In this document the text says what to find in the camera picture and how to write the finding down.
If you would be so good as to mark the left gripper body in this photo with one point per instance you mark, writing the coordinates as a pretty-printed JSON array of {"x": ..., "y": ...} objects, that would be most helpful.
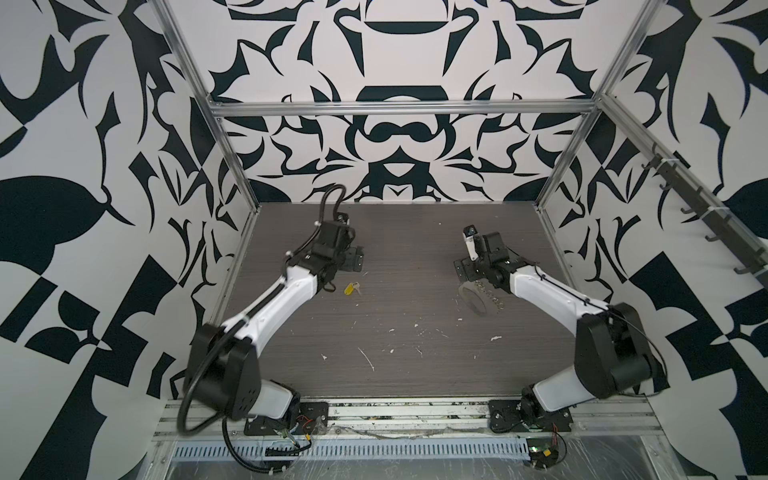
[{"x": 352, "y": 259}]

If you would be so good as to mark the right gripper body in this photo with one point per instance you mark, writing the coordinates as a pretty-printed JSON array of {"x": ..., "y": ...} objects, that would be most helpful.
[{"x": 474, "y": 270}]

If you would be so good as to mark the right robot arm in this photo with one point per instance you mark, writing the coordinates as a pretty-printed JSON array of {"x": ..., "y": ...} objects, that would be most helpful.
[{"x": 612, "y": 352}]

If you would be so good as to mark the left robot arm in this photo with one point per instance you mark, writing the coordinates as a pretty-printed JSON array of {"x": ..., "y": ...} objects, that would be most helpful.
[{"x": 223, "y": 370}]

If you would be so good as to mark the green circuit board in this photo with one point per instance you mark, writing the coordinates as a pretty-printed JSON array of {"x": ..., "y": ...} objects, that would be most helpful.
[{"x": 545, "y": 454}]

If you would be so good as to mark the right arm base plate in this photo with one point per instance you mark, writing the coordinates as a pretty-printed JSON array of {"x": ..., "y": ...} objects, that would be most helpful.
[{"x": 510, "y": 417}]

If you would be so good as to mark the aluminium front rail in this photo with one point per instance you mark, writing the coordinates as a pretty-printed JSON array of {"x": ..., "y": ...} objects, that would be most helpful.
[{"x": 435, "y": 416}]

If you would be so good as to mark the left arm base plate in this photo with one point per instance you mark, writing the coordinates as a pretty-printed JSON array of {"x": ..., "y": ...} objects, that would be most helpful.
[{"x": 302, "y": 417}]

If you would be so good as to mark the white slotted cable duct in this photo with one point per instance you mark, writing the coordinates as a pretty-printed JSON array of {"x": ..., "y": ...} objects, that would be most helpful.
[{"x": 514, "y": 449}]

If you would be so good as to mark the dark wall hook rack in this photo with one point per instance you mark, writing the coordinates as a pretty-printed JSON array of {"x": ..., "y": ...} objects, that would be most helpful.
[{"x": 701, "y": 204}]

